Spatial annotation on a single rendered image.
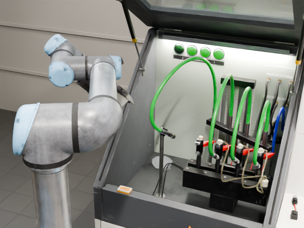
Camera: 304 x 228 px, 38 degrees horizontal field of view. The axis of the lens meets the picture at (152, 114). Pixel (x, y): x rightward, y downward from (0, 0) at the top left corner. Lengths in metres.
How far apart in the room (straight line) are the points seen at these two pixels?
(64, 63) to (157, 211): 0.68
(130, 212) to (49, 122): 0.86
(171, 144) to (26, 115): 1.28
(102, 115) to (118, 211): 0.84
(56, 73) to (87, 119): 0.39
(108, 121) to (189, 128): 1.14
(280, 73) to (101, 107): 1.05
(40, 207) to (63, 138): 0.21
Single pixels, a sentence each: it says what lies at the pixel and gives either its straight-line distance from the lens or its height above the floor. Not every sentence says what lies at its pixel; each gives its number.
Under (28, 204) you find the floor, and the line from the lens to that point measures 3.37.
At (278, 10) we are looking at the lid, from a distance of 1.59.
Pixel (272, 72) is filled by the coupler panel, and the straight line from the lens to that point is 1.92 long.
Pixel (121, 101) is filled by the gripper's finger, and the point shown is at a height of 1.33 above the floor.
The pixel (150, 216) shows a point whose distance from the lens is 1.74.
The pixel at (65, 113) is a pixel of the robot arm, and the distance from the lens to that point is 1.00.
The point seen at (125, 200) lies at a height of 0.92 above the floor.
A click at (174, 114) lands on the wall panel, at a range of 2.11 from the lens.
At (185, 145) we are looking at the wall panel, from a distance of 2.17.
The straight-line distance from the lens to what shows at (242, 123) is 2.02.
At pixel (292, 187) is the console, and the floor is 1.00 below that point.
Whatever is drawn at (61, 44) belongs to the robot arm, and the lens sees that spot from 1.45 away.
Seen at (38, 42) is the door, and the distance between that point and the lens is 4.33.
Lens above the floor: 1.96
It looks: 25 degrees down
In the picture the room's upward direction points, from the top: 1 degrees clockwise
